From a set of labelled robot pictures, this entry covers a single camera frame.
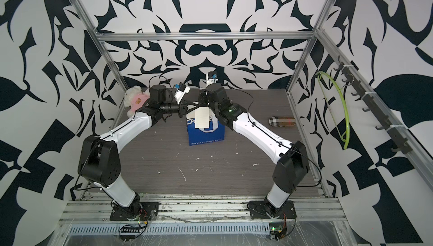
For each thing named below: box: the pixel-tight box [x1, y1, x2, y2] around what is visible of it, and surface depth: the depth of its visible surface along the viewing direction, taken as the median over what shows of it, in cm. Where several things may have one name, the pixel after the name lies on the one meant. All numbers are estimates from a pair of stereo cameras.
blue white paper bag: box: [186, 107, 225, 147], surface depth 88 cm
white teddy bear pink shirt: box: [124, 85, 150, 118], surface depth 107 cm
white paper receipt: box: [195, 106, 210, 129], surface depth 85 cm
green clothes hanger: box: [316, 71, 351, 151], surface depth 79 cm
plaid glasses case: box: [268, 116, 296, 127], surface depth 104 cm
